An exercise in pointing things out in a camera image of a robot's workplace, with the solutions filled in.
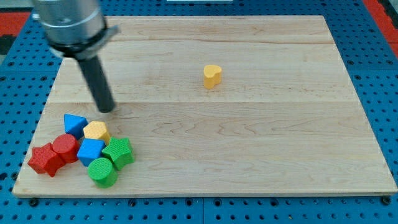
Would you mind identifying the green star block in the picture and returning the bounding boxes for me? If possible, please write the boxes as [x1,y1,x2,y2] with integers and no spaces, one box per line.
[101,137,135,170]

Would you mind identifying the red star block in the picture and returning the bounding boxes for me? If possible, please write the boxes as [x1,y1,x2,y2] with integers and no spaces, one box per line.
[27,142,66,177]

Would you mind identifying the blue triangle block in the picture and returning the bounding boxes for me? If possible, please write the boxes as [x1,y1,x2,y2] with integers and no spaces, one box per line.
[63,114,88,140]

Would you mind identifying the yellow heart block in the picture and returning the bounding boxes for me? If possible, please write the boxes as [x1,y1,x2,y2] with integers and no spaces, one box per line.
[203,65,223,89]

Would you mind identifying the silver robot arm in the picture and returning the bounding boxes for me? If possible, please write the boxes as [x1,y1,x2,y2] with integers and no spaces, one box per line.
[32,0,120,60]

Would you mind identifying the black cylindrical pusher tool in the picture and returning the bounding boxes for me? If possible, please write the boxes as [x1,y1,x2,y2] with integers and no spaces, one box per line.
[78,56,116,113]

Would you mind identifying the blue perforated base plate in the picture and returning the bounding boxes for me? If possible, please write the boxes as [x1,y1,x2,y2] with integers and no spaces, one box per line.
[1,0,397,223]

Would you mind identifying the green cylinder block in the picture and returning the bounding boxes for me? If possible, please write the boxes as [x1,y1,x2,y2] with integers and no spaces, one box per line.
[88,157,118,189]

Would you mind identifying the wooden board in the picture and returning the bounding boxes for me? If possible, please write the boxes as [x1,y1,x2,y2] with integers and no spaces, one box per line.
[13,16,397,198]

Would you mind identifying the yellow hexagon block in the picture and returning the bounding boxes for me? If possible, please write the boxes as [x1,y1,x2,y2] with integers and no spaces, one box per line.
[83,121,111,145]

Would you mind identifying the red cylinder block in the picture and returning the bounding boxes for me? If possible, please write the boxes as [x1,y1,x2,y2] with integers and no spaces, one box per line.
[52,134,80,164]

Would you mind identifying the blue cube block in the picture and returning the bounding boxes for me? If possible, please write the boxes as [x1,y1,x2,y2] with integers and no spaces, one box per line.
[77,139,106,167]

